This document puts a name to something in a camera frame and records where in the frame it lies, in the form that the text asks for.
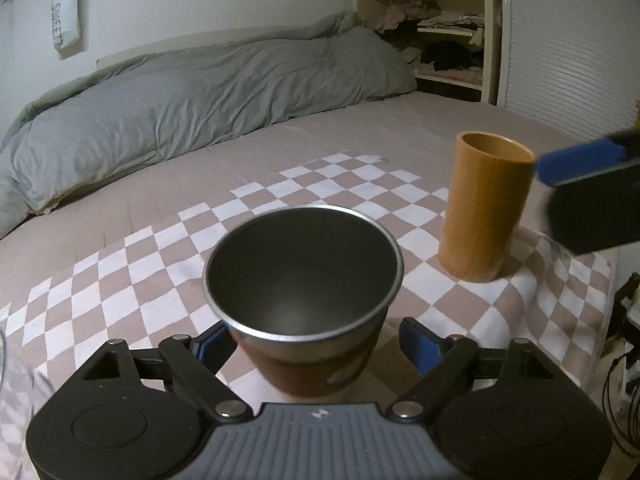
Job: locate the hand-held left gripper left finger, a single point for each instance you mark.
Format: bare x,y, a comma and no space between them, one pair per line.
212,348

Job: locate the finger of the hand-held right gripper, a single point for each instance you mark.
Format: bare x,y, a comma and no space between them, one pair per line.
597,212
582,160

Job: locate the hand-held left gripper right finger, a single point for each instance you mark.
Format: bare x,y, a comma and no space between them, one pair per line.
417,348

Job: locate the brown cup with metal inside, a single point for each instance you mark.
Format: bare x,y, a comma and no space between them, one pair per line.
300,280

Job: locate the orange cylindrical cup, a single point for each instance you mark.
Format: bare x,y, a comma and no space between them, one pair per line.
480,210

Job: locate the checkered beige white blanket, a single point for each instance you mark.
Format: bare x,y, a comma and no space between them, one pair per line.
150,280

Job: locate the white slatted wardrobe door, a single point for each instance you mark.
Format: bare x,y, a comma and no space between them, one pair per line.
570,45

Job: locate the cream open shelf unit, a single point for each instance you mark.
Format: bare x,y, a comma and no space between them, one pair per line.
492,40

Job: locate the black clothes pile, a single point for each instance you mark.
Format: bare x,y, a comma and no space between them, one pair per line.
450,55

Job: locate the white folded clothes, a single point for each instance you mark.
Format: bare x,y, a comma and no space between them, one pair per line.
452,21

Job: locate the bed with beige sheet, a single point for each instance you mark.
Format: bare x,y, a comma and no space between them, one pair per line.
350,135

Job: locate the pink clothes pile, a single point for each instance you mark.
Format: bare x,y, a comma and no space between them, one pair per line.
400,12

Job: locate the grey duvet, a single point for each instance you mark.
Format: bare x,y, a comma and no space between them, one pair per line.
190,95

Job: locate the white hanging tote bag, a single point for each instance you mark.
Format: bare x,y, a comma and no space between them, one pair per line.
65,12

